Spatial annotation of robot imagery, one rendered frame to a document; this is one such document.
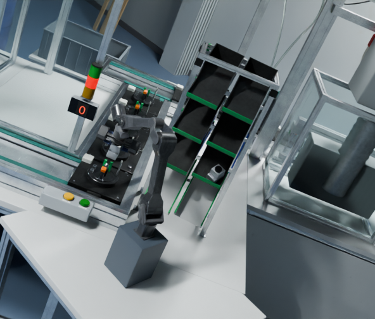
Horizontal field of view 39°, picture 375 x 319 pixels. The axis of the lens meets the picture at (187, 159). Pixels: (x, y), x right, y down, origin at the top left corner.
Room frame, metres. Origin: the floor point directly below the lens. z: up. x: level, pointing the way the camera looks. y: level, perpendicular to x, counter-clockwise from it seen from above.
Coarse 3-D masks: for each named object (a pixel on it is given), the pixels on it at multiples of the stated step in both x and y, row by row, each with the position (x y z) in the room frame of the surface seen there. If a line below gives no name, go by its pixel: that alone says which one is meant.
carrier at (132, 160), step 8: (96, 144) 2.24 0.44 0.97; (104, 144) 2.24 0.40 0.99; (88, 152) 2.15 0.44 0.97; (96, 152) 2.18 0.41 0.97; (104, 152) 2.19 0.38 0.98; (120, 152) 2.24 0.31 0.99; (128, 152) 2.27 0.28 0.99; (96, 160) 2.12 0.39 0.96; (104, 160) 2.14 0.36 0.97; (112, 160) 2.17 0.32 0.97; (120, 160) 2.19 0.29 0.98; (128, 160) 2.23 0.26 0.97; (136, 160) 2.26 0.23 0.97; (120, 168) 2.13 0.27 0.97; (128, 168) 2.16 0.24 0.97
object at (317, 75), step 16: (320, 80) 2.89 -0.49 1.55; (336, 80) 3.07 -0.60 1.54; (320, 96) 2.66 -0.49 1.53; (352, 112) 2.65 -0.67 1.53; (368, 112) 2.68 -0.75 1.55; (304, 128) 2.63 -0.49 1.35; (288, 160) 2.63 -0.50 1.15; (272, 192) 2.63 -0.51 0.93; (288, 208) 2.65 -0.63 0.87; (336, 224) 2.68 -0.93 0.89; (368, 240) 2.69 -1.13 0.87
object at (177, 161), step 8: (176, 136) 2.09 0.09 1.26; (176, 144) 2.05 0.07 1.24; (184, 144) 2.06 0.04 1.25; (192, 144) 2.08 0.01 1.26; (200, 144) 2.10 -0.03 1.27; (176, 152) 2.01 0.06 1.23; (184, 152) 2.03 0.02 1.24; (192, 152) 2.04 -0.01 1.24; (168, 160) 1.96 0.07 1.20; (176, 160) 1.98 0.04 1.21; (184, 160) 1.99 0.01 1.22; (192, 160) 2.01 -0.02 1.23; (176, 168) 1.92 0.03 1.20; (184, 168) 1.95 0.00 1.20
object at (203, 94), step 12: (216, 48) 2.17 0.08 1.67; (228, 48) 2.15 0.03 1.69; (228, 60) 2.17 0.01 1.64; (240, 60) 2.16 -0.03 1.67; (204, 72) 2.08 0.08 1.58; (216, 72) 2.11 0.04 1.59; (228, 72) 2.13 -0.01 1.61; (192, 84) 1.97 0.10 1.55; (204, 84) 2.02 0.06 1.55; (216, 84) 2.05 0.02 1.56; (228, 84) 2.07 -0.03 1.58; (192, 96) 1.93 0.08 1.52; (204, 96) 1.97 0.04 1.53; (216, 96) 1.99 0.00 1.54; (216, 108) 1.92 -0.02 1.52
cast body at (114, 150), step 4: (112, 144) 1.96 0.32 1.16; (116, 144) 1.96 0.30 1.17; (112, 148) 1.96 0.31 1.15; (116, 148) 1.96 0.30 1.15; (120, 148) 1.96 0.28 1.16; (108, 152) 1.94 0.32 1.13; (112, 152) 1.95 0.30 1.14; (116, 152) 1.96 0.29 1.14; (108, 156) 1.94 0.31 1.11; (112, 156) 1.95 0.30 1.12; (116, 156) 1.95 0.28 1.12
